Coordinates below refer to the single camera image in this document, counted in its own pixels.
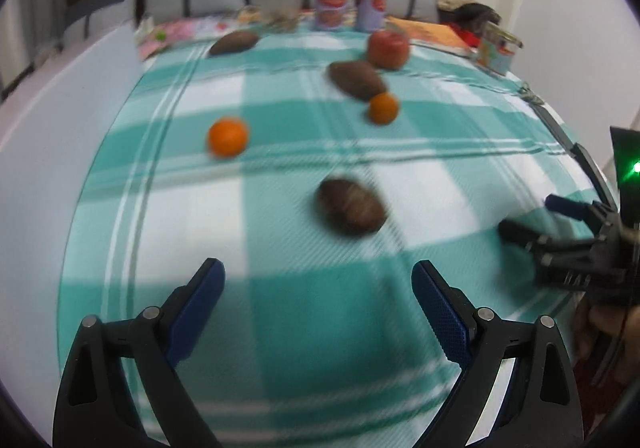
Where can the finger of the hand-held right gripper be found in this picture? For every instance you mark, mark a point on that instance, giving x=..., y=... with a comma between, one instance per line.
x=520, y=233
x=570, y=205

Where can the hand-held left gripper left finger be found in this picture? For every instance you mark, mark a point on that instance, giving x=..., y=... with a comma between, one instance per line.
x=200, y=308

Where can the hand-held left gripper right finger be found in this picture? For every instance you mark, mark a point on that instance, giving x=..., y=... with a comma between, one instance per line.
x=440, y=308

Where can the green brown round fruit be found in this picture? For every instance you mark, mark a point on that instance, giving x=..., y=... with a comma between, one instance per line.
x=351, y=205

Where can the small tangerine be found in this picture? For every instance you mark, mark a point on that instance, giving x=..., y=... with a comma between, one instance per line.
x=383, y=108
x=228, y=137

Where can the reddish sweet potato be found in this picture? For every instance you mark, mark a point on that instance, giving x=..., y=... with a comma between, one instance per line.
x=357, y=80

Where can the red apple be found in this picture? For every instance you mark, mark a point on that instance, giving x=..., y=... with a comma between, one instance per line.
x=387, y=48

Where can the white cardboard box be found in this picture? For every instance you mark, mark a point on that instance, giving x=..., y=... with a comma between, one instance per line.
x=60, y=103

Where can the dark brown sweet potato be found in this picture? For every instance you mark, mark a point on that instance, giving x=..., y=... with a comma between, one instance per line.
x=234, y=42

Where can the person's right hand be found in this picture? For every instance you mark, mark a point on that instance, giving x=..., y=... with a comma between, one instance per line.
x=595, y=328

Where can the black smartphone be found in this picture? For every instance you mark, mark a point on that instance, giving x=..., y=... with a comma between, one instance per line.
x=555, y=128

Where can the bunch of keys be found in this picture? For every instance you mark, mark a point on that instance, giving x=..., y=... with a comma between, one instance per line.
x=530, y=93

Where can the green plaid tablecloth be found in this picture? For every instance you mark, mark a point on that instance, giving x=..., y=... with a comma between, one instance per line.
x=300, y=168

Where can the red box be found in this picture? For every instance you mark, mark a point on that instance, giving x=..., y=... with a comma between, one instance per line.
x=467, y=36

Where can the black bag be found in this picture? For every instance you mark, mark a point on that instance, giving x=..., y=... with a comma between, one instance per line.
x=470, y=11

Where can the orange book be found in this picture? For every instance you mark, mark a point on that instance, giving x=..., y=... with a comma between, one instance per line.
x=430, y=33

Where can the purple labelled can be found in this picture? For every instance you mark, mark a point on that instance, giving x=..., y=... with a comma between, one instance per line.
x=372, y=6

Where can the pink snack packet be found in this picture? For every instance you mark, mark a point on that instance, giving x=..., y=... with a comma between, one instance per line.
x=160, y=36

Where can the white snack packet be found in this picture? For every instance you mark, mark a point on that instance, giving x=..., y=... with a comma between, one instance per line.
x=220, y=23

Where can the pink labelled can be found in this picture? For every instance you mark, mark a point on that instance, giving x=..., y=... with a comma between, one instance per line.
x=331, y=4

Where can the clear jar with black lid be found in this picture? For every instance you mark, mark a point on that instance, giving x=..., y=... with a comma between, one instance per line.
x=282, y=3

